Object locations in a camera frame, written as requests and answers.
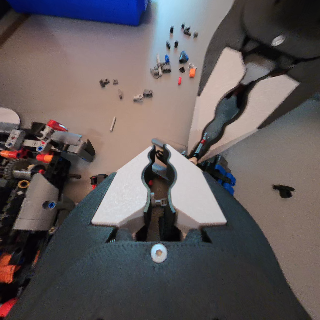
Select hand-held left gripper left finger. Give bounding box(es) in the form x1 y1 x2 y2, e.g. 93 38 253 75
91 146 157 242

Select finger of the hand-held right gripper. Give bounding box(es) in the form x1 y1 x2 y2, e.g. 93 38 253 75
187 47 247 157
199 73 301 161

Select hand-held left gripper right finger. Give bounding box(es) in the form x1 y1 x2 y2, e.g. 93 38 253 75
159 144 227 242

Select grey black lego subassembly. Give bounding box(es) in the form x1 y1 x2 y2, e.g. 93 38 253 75
151 137 237 196

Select metal axle with red bush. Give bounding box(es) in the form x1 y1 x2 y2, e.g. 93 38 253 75
194 132 210 157

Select black grey lego module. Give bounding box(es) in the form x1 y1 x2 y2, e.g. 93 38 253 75
90 172 167 208

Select partly built lego car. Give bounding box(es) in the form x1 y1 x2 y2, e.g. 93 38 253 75
0 119 96 315

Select black T-shaped lego pin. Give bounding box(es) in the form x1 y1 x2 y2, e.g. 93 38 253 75
272 184 295 199

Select blue plastic bin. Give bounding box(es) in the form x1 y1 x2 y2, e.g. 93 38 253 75
6 0 149 27

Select grey lego frame assembly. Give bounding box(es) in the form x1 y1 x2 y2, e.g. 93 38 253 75
150 52 172 79

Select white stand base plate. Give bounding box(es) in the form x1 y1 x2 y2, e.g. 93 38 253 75
0 107 21 130

